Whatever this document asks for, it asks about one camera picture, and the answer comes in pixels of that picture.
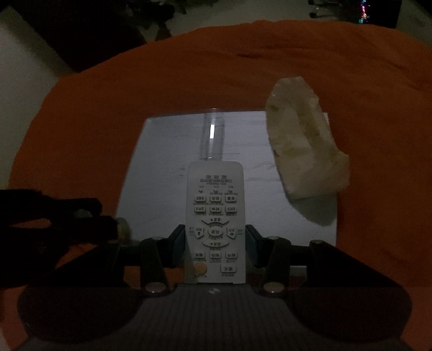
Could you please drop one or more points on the orange cloth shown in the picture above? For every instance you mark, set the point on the orange cloth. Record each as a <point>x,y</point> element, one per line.
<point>135,87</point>

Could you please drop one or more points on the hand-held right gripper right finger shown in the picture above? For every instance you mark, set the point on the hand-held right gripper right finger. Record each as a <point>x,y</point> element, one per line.
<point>252,244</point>

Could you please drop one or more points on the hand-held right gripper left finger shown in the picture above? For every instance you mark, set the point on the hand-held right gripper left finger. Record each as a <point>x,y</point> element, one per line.
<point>179,244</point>

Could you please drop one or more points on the dark furniture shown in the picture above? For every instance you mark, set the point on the dark furniture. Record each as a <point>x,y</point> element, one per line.
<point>67,27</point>

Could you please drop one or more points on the white remote control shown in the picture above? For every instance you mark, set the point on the white remote control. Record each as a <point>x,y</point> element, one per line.
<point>215,216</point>

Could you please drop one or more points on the small yellowish object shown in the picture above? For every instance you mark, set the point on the small yellowish object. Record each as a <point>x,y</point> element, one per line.
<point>123,229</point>

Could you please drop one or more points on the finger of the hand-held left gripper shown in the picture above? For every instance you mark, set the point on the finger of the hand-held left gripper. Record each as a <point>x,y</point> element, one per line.
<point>60,206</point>
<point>67,230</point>

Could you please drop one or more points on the grey desk mat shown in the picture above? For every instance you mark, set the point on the grey desk mat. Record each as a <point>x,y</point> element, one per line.
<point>162,152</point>

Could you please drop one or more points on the office chair base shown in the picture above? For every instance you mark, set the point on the office chair base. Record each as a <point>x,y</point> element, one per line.
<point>319,8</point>

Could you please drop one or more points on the white tissue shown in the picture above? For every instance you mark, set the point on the white tissue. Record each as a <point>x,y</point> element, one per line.
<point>303,145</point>

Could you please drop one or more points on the computer case with coloured lights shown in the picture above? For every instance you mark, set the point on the computer case with coloured lights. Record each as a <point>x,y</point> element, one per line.
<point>366,10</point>

